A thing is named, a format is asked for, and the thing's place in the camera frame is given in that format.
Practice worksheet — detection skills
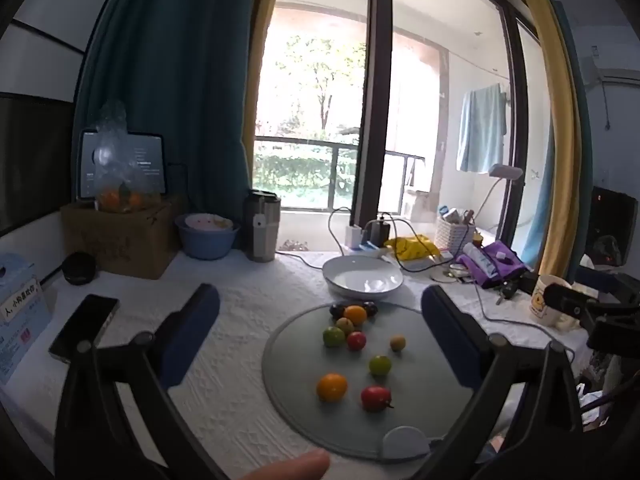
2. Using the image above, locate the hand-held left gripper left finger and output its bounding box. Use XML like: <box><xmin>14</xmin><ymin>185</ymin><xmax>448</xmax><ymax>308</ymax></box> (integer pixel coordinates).
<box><xmin>54</xmin><ymin>282</ymin><xmax>236</xmax><ymax>480</ymax></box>

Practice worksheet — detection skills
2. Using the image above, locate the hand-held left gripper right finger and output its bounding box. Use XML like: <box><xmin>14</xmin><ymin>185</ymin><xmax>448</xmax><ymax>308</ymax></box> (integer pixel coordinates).
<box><xmin>412</xmin><ymin>284</ymin><xmax>586</xmax><ymax>480</ymax></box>

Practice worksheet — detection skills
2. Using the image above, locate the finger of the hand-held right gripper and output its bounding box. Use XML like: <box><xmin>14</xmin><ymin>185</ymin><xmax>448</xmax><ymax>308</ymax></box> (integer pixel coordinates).
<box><xmin>544</xmin><ymin>282</ymin><xmax>640</xmax><ymax>356</ymax></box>
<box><xmin>579</xmin><ymin>255</ymin><xmax>633</xmax><ymax>288</ymax></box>

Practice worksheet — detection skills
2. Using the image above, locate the white plate with dark rim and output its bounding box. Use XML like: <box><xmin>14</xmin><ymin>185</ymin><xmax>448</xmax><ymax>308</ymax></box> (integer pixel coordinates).
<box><xmin>322</xmin><ymin>255</ymin><xmax>404</xmax><ymax>301</ymax></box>

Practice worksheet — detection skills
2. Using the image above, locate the large orange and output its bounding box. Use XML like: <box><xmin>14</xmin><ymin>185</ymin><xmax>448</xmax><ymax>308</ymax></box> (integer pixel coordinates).
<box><xmin>316</xmin><ymin>372</ymin><xmax>349</xmax><ymax>403</ymax></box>

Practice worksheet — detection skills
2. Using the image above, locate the person's left hand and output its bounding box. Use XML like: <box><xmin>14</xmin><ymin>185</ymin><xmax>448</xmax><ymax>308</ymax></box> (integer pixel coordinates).
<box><xmin>235</xmin><ymin>449</ymin><xmax>331</xmax><ymax>480</ymax></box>

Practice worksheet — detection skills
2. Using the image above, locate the white mug with yellow print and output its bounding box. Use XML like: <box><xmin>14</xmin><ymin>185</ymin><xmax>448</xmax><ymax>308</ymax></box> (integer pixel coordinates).
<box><xmin>530</xmin><ymin>274</ymin><xmax>573</xmax><ymax>322</ymax></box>

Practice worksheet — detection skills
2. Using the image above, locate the bunch of keys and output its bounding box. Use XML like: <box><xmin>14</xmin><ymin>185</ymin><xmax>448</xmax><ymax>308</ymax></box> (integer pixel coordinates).
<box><xmin>495</xmin><ymin>280</ymin><xmax>521</xmax><ymax>306</ymax></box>

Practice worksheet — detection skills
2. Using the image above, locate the purple pouch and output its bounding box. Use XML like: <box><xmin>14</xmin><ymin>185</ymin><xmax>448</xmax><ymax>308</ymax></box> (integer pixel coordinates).
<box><xmin>456</xmin><ymin>240</ymin><xmax>526</xmax><ymax>289</ymax></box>

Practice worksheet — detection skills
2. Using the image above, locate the white blue tube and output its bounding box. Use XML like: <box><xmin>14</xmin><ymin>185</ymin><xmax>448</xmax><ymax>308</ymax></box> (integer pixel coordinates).
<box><xmin>462</xmin><ymin>242</ymin><xmax>501</xmax><ymax>278</ymax></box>

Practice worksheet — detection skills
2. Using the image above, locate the white quilted tablecloth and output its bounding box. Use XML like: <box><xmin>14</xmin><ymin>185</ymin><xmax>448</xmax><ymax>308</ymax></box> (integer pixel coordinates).
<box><xmin>0</xmin><ymin>247</ymin><xmax>601</xmax><ymax>480</ymax></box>

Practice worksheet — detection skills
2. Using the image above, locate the blue bowl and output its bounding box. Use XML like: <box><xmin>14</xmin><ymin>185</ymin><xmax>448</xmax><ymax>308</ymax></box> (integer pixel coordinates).
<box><xmin>174</xmin><ymin>213</ymin><xmax>241</xmax><ymax>261</ymax></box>

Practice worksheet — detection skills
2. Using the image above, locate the yellow plastic bag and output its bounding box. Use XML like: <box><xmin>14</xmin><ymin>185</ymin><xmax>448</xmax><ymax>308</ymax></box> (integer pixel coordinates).
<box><xmin>384</xmin><ymin>235</ymin><xmax>441</xmax><ymax>262</ymax></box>

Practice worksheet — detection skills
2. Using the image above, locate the white woven basket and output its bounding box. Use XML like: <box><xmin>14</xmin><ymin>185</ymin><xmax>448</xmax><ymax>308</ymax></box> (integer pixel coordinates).
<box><xmin>435</xmin><ymin>215</ymin><xmax>478</xmax><ymax>256</ymax></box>

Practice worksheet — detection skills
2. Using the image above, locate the black smartphone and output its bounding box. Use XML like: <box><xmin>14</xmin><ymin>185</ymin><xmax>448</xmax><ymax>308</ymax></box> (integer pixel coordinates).
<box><xmin>48</xmin><ymin>294</ymin><xmax>120</xmax><ymax>365</ymax></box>

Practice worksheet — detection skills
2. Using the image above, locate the pink bowl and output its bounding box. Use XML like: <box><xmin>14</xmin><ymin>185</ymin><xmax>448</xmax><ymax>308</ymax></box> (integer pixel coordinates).
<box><xmin>182</xmin><ymin>213</ymin><xmax>233</xmax><ymax>233</ymax></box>

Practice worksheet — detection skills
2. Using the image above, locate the white power strip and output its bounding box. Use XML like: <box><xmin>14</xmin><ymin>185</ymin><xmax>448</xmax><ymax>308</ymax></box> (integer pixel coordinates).
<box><xmin>341</xmin><ymin>241</ymin><xmax>396</xmax><ymax>258</ymax></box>

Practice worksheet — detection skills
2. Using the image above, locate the brown cardboard box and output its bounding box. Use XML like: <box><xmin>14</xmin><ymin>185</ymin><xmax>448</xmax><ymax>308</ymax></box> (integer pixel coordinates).
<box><xmin>60</xmin><ymin>195</ymin><xmax>186</xmax><ymax>281</ymax></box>

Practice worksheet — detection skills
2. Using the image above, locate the grey round mat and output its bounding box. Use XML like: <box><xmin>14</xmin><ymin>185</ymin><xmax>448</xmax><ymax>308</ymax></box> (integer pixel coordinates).
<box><xmin>261</xmin><ymin>301</ymin><xmax>493</xmax><ymax>461</ymax></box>

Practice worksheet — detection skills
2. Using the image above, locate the white round lid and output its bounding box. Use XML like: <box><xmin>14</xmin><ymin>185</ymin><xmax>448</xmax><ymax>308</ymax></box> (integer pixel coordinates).
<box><xmin>382</xmin><ymin>426</ymin><xmax>431</xmax><ymax>461</ymax></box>

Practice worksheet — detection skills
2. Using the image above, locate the white desk lamp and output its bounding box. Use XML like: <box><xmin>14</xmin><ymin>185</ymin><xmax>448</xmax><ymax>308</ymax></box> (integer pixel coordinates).
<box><xmin>470</xmin><ymin>163</ymin><xmax>524</xmax><ymax>241</ymax></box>

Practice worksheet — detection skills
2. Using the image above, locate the black charger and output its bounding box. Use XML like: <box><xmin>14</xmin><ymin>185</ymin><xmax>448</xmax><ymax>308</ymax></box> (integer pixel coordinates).
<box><xmin>369</xmin><ymin>217</ymin><xmax>392</xmax><ymax>246</ymax></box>

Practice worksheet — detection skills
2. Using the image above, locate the white air conditioner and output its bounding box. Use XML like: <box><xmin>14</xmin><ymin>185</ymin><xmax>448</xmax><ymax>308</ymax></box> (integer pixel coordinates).
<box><xmin>597</xmin><ymin>67</ymin><xmax>640</xmax><ymax>86</ymax></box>

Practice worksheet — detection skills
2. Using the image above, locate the yellow curtain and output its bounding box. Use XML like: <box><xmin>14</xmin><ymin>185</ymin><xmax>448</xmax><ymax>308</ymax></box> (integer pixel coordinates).
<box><xmin>240</xmin><ymin>0</ymin><xmax>288</xmax><ymax>196</ymax></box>
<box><xmin>505</xmin><ymin>0</ymin><xmax>586</xmax><ymax>281</ymax></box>

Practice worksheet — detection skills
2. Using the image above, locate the light blue hanging towel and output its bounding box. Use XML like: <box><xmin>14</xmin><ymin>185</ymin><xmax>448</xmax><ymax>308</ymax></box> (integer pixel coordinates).
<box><xmin>456</xmin><ymin>82</ymin><xmax>508</xmax><ymax>175</ymax></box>

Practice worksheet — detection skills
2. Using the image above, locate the clear bag of oranges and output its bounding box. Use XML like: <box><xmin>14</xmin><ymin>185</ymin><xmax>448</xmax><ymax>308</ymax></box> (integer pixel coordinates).
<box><xmin>94</xmin><ymin>100</ymin><xmax>163</xmax><ymax>211</ymax></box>

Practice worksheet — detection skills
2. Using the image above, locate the blue printed carton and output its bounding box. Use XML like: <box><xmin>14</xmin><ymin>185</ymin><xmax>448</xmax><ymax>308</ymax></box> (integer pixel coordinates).
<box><xmin>0</xmin><ymin>252</ymin><xmax>53</xmax><ymax>386</ymax></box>

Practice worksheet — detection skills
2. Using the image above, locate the balcony railing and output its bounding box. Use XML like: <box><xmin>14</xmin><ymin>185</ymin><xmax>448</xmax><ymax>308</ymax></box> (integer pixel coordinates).
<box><xmin>252</xmin><ymin>135</ymin><xmax>426</xmax><ymax>211</ymax></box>

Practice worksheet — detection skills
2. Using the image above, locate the black power cable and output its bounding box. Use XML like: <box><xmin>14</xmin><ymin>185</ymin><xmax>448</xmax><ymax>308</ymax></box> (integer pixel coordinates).
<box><xmin>372</xmin><ymin>214</ymin><xmax>476</xmax><ymax>275</ymax></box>

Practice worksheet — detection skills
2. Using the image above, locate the steel tumbler with strap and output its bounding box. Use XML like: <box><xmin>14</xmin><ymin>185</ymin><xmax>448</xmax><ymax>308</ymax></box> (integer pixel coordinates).
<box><xmin>243</xmin><ymin>188</ymin><xmax>282</xmax><ymax>263</ymax></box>

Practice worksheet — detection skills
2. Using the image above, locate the black charger cable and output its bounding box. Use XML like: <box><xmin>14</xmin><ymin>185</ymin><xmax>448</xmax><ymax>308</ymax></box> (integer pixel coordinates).
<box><xmin>278</xmin><ymin>206</ymin><xmax>353</xmax><ymax>271</ymax></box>

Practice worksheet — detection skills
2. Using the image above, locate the dark door frame post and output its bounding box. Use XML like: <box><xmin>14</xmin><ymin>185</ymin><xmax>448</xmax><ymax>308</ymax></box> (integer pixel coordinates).
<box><xmin>350</xmin><ymin>0</ymin><xmax>393</xmax><ymax>226</ymax></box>

